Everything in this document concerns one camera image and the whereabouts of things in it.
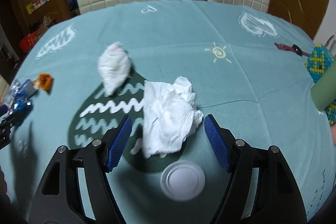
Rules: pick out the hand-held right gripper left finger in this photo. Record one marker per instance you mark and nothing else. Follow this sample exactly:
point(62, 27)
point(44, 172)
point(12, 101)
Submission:
point(119, 145)

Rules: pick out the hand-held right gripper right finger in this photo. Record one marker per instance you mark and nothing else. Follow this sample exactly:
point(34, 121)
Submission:
point(216, 145)

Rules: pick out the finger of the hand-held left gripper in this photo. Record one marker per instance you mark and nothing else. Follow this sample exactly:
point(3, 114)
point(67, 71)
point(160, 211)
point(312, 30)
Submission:
point(10, 124)
point(2, 109)

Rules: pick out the blue wrapper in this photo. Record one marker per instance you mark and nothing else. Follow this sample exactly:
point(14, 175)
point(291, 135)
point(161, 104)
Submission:
point(22, 106)

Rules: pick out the white round lid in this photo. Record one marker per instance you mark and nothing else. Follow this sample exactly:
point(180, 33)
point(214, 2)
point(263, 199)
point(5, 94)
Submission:
point(182, 180)

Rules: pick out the orange wrapper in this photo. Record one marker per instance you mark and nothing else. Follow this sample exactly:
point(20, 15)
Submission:
point(44, 82)

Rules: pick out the balled white tissue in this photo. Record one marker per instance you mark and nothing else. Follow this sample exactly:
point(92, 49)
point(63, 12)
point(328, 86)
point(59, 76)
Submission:
point(114, 69)

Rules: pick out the red bag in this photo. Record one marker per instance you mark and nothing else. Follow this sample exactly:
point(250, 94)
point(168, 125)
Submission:
point(29, 41)

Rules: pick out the pile of cardboard boxes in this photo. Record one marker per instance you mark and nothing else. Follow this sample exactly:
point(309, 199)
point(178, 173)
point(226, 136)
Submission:
point(43, 26)

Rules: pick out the printed teal tablecloth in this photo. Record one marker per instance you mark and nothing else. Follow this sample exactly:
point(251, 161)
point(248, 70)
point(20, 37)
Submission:
point(183, 30)

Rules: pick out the green thermos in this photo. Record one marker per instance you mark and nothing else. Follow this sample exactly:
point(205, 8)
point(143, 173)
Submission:
point(325, 87)

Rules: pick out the blue yellow beaded box cover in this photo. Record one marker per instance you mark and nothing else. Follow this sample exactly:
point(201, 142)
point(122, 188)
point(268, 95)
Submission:
point(319, 58)

